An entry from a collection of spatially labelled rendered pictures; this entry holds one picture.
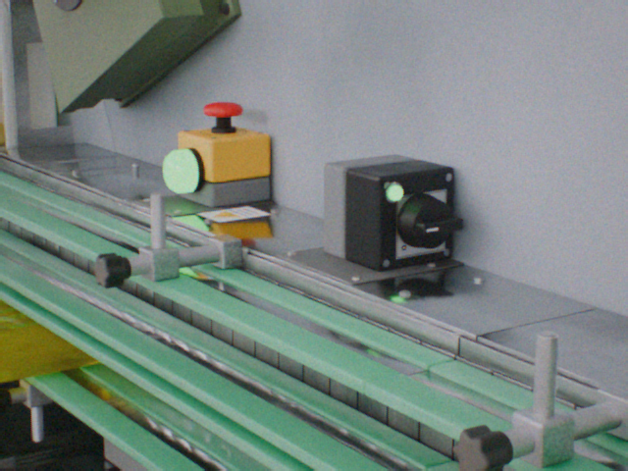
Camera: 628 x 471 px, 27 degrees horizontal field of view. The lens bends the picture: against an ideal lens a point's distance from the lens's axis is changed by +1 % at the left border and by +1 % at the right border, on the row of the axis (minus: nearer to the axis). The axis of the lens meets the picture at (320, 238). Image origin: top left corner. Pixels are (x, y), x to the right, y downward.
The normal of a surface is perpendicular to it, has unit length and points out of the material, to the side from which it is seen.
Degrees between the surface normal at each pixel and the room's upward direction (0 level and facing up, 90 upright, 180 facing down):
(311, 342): 90
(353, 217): 0
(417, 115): 0
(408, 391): 90
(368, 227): 0
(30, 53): 90
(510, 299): 90
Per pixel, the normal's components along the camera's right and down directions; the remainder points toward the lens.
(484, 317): 0.00, -0.97
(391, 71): -0.82, 0.14
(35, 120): 0.57, 0.19
